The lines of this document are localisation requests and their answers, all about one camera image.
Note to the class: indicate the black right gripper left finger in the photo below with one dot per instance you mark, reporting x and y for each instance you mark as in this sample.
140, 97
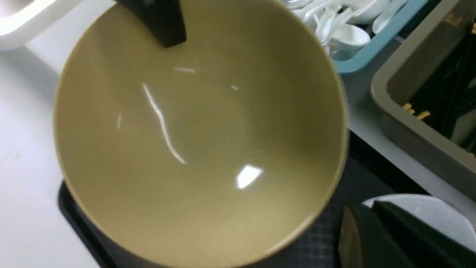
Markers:
163, 18

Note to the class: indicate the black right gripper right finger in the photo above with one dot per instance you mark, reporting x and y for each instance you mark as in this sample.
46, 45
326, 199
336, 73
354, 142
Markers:
387, 236

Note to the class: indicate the yellow noodle bowl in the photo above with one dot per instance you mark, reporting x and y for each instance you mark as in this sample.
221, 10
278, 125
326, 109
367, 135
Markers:
215, 153

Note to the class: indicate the white square dish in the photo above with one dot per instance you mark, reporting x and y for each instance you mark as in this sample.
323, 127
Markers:
438, 214

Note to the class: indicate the black serving tray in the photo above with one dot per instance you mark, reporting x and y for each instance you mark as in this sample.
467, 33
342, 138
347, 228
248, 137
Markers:
367, 174

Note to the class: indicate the large white plastic tub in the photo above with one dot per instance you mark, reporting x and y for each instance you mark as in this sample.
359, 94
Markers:
23, 20

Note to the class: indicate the brown plastic chopstick bin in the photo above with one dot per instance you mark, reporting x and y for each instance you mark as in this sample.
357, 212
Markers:
412, 89

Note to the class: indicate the white ceramic spoon in bin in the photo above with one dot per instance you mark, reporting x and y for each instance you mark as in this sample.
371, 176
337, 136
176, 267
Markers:
347, 41

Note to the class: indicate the blue plastic spoon bin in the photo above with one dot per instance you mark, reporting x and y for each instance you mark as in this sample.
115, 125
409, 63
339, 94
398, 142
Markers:
381, 19

